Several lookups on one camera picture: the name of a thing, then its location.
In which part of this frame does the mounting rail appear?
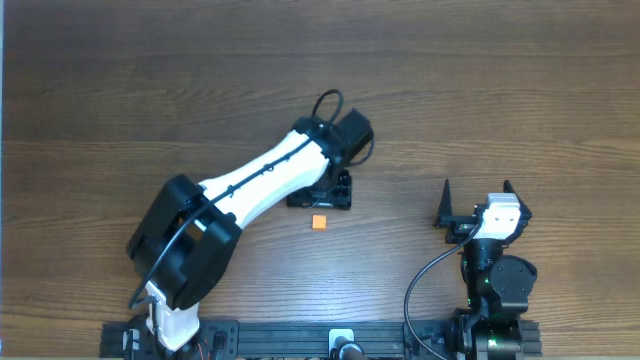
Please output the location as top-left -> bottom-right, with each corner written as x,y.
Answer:
99,319 -> 544,360

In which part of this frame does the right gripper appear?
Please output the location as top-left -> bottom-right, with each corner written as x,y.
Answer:
433,178 -> 533,246

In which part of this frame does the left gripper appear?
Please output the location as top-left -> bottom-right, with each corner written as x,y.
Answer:
285,169 -> 353,211

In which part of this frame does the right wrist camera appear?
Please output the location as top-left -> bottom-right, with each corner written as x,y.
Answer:
473,192 -> 522,240

